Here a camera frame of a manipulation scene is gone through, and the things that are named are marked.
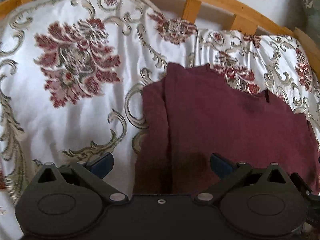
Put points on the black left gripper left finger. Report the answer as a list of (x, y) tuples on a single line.
[(90, 174)]

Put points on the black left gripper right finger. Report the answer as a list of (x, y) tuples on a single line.
[(243, 184)]

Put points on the maroon knit sweater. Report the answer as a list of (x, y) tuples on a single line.
[(193, 113)]

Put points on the floral satin bedspread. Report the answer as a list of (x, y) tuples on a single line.
[(73, 74)]

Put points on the plastic bag of blue bedding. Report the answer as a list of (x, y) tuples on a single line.
[(311, 8)]

